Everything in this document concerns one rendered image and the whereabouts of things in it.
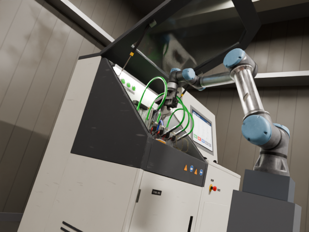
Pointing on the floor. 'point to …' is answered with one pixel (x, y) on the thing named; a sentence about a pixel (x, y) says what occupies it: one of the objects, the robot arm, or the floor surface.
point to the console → (217, 215)
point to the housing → (60, 145)
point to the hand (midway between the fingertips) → (162, 118)
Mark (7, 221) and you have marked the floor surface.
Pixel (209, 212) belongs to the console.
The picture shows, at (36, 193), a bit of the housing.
